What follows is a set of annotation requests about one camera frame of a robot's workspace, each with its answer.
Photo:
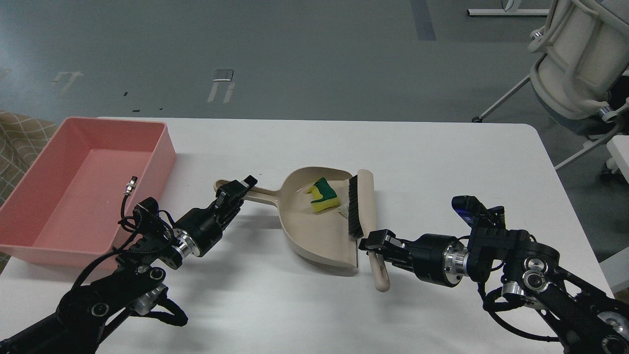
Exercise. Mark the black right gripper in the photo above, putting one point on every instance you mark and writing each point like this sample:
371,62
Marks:
437,259

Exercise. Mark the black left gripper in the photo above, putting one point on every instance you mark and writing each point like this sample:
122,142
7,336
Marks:
205,226

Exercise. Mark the beige brush black bristles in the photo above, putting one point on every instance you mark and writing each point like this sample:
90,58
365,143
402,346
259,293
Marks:
362,219

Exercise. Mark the beige plastic dustpan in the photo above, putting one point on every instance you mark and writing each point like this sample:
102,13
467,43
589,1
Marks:
319,237

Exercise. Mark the yellow green sponge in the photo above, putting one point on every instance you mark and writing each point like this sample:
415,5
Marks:
323,196

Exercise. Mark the small wooden stick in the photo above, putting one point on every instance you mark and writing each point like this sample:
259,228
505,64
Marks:
343,208

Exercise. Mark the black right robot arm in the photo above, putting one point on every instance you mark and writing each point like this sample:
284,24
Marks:
512,270

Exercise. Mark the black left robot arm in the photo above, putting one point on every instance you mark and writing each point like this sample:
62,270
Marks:
124,282

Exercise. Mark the pink plastic bin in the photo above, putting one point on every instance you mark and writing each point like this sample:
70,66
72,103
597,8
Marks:
65,210

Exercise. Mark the beige patterned cloth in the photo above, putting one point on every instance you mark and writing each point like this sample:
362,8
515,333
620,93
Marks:
22,139

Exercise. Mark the white table leg bar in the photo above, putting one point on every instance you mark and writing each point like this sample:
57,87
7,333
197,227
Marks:
511,12

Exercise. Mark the white office chair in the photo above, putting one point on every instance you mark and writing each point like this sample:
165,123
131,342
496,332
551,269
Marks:
578,78

